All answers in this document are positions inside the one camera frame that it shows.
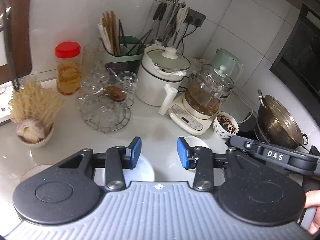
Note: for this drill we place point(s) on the amber glass cup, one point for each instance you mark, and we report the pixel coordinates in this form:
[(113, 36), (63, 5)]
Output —
[(115, 93)]

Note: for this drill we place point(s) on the cut purple onion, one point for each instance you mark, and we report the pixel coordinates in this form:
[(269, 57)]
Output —
[(28, 130)]

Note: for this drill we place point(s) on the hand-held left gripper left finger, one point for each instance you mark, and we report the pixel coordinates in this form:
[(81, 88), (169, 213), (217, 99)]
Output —
[(133, 152)]

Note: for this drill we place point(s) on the dark brown cutting board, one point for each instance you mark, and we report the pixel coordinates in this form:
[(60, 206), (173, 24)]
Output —
[(17, 30)]

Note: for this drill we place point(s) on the mint green electric kettle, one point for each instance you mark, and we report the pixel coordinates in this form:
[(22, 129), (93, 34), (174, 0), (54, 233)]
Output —
[(227, 60)]

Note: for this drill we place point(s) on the large floral plate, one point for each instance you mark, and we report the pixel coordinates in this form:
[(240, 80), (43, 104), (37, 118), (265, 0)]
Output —
[(37, 170)]

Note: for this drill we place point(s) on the red lidded plastic jar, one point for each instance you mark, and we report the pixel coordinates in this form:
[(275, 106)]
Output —
[(68, 70)]

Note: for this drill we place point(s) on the group of clear glass cups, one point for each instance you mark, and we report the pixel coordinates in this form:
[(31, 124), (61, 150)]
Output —
[(100, 85)]

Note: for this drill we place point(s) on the bundle of dried noodles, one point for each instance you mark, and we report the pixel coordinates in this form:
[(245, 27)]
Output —
[(35, 102)]

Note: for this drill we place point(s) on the wok with glass lid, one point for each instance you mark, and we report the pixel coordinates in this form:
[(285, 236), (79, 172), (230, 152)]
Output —
[(277, 122)]

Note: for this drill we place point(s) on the white electric pot with lid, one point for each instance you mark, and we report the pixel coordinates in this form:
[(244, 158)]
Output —
[(155, 80)]

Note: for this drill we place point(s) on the person's right hand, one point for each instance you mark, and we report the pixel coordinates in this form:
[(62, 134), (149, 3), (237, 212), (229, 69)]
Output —
[(314, 200)]

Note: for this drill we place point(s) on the hanging kitchen utensils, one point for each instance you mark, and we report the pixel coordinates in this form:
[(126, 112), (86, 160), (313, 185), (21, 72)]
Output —
[(170, 20)]

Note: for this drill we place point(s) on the leaf patterned small bowl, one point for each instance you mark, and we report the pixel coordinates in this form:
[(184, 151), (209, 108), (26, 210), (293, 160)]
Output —
[(225, 126)]

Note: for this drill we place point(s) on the black wall socket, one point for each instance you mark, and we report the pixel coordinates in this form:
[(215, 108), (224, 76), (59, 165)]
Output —
[(196, 17)]

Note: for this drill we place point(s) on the white bowl with orange base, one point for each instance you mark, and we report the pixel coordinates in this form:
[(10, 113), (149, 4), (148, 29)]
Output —
[(43, 140)]

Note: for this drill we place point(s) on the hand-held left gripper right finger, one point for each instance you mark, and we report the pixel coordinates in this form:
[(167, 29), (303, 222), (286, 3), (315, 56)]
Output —
[(182, 153)]

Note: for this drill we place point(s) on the glass kettle on cream base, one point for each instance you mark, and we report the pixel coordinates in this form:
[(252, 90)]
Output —
[(207, 92)]

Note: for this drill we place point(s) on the green cutlery holder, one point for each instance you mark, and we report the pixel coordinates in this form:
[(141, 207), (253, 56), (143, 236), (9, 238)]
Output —
[(130, 55)]

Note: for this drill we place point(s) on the black oven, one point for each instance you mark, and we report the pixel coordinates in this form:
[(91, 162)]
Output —
[(297, 52)]

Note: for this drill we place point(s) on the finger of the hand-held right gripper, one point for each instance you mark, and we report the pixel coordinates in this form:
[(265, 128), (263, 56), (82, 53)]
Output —
[(260, 150)]

